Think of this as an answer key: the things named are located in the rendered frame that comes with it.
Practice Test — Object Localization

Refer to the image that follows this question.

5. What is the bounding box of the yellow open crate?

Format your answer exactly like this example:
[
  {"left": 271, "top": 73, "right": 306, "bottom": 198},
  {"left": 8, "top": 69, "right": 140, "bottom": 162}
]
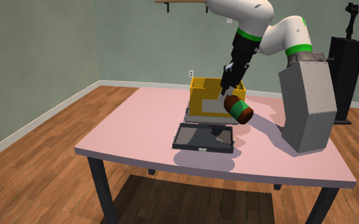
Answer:
[{"left": 189, "top": 77, "right": 246, "bottom": 117}]

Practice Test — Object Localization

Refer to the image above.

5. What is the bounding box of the brown bottle with green label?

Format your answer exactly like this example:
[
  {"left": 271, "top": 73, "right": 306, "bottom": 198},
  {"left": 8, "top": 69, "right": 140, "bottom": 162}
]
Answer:
[{"left": 224, "top": 95, "right": 254, "bottom": 124}]

